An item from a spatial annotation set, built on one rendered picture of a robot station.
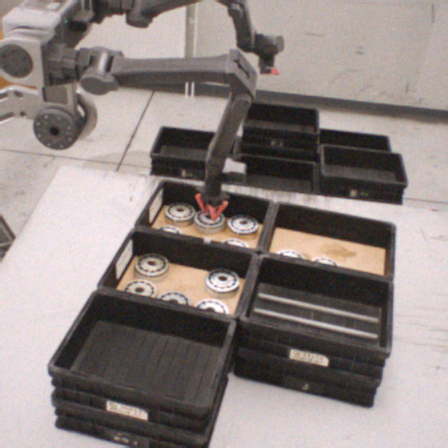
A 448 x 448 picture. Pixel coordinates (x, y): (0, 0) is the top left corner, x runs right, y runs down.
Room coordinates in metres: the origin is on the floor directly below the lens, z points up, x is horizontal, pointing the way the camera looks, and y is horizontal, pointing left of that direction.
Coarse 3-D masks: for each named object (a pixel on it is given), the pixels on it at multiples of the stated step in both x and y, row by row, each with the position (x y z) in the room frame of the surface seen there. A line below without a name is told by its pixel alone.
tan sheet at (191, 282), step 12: (132, 264) 1.56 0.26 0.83; (132, 276) 1.50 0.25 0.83; (168, 276) 1.52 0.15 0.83; (180, 276) 1.52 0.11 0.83; (192, 276) 1.53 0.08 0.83; (204, 276) 1.53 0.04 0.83; (120, 288) 1.45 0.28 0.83; (156, 288) 1.46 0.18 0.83; (168, 288) 1.46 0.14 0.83; (180, 288) 1.47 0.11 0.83; (192, 288) 1.47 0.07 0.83; (204, 288) 1.48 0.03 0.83; (240, 288) 1.49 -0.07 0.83; (192, 300) 1.42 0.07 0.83; (228, 300) 1.44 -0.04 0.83
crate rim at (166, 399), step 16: (160, 304) 1.29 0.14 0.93; (80, 320) 1.20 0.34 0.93; (224, 320) 1.25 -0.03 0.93; (64, 336) 1.14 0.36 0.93; (224, 352) 1.14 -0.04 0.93; (48, 368) 1.04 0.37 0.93; (80, 384) 1.02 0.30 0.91; (96, 384) 1.01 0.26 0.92; (112, 384) 1.01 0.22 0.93; (128, 384) 1.01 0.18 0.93; (160, 400) 0.98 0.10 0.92; (176, 400) 0.98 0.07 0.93; (192, 400) 0.98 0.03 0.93; (208, 400) 0.98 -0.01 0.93
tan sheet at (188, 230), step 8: (160, 216) 1.83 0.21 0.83; (160, 224) 1.78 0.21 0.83; (168, 224) 1.79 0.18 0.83; (192, 224) 1.80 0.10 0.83; (184, 232) 1.75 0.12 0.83; (192, 232) 1.75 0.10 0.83; (200, 232) 1.76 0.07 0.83; (224, 232) 1.77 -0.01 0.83; (216, 240) 1.72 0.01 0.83; (248, 240) 1.74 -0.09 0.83; (256, 240) 1.74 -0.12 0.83
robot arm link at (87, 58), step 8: (80, 48) 1.62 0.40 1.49; (88, 48) 1.62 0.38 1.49; (80, 56) 1.59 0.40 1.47; (88, 56) 1.60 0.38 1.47; (96, 56) 1.61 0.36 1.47; (104, 56) 1.61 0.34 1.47; (80, 64) 1.57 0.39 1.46; (88, 64) 1.58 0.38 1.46; (96, 64) 1.59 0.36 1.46; (104, 64) 1.59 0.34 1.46; (80, 72) 1.59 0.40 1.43
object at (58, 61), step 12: (48, 36) 1.61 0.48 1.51; (48, 48) 1.58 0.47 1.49; (60, 48) 1.59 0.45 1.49; (48, 60) 1.57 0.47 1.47; (60, 60) 1.57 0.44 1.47; (72, 60) 1.58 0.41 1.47; (48, 72) 1.56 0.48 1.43; (60, 72) 1.57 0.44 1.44; (72, 72) 1.57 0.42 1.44; (48, 84) 1.56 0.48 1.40
